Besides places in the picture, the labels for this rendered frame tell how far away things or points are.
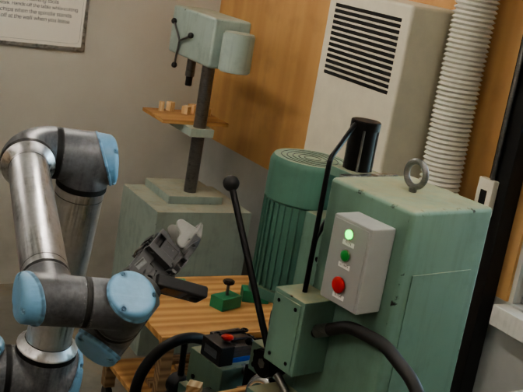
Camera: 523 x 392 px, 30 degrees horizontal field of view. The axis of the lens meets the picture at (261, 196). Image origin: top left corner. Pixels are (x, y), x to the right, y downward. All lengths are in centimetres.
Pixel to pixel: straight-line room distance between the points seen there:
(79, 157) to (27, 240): 40
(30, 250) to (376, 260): 61
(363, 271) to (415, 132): 196
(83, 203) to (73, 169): 9
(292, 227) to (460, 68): 160
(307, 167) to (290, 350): 38
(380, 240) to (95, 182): 75
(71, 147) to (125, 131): 305
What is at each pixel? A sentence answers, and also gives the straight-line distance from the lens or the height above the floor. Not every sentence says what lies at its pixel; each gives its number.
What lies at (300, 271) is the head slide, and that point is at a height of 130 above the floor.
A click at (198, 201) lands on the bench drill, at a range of 453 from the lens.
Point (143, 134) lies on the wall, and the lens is 525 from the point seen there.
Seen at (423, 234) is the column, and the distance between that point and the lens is 173.
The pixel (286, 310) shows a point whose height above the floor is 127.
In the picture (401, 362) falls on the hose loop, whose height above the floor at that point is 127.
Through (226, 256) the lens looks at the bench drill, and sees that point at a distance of 455.
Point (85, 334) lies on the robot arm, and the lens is 179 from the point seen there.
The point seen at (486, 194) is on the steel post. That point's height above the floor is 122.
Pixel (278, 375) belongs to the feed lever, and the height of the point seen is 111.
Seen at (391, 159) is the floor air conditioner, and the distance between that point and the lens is 359.
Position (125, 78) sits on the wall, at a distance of 514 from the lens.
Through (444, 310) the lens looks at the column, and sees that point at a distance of 185.
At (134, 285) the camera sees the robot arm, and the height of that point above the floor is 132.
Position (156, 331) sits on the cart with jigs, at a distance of 352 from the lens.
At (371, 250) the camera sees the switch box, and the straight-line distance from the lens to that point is 169.
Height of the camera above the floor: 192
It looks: 14 degrees down
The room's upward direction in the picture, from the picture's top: 10 degrees clockwise
